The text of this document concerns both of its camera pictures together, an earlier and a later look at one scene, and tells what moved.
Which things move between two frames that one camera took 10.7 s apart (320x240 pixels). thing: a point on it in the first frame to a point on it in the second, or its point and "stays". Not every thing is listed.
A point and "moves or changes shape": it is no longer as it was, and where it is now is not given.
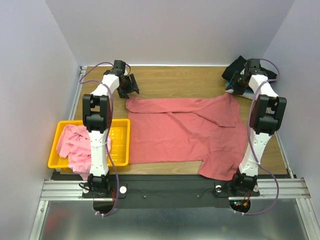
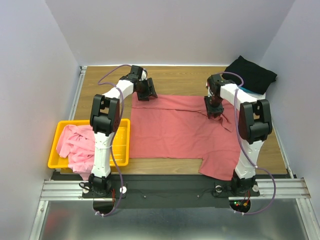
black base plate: (167, 190) stays
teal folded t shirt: (251, 91) stays
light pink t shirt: (74, 142) stays
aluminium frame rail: (68, 190) stays
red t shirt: (210, 129) moves or changes shape
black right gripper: (236, 85) to (213, 108)
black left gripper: (123, 93) to (150, 91)
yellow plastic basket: (120, 147) stays
